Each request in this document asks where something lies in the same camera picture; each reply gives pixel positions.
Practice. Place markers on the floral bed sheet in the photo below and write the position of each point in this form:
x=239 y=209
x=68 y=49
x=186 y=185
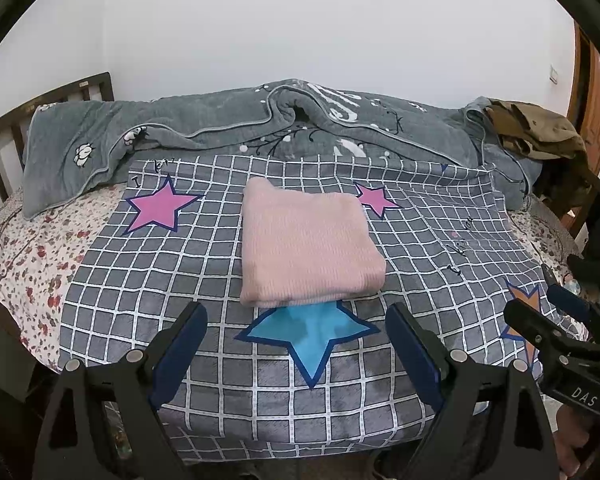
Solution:
x=30 y=260

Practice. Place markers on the pink knit sweater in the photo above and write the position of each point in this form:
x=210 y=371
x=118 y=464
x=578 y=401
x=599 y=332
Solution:
x=305 y=240

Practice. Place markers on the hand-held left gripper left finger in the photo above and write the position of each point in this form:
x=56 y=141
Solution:
x=180 y=355

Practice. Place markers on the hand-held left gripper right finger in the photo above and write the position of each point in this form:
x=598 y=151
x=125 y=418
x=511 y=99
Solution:
x=415 y=355

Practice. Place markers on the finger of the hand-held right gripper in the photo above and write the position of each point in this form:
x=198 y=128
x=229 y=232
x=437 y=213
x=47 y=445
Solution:
x=570 y=300
x=540 y=325

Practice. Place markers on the dark wooden headboard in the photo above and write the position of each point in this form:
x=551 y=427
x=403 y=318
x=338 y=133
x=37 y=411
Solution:
x=95 y=82

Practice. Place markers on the grey checked star blanket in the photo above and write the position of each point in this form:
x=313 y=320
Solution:
x=180 y=270

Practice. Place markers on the white wall switch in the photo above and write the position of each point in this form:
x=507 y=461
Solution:
x=555 y=74

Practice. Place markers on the grey printed quilt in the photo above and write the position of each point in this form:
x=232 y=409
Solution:
x=180 y=120

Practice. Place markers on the dark wooden chair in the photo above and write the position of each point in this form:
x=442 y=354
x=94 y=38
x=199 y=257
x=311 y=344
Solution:
x=565 y=195

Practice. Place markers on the person's right hand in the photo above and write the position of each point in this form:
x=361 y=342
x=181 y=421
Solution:
x=575 y=445

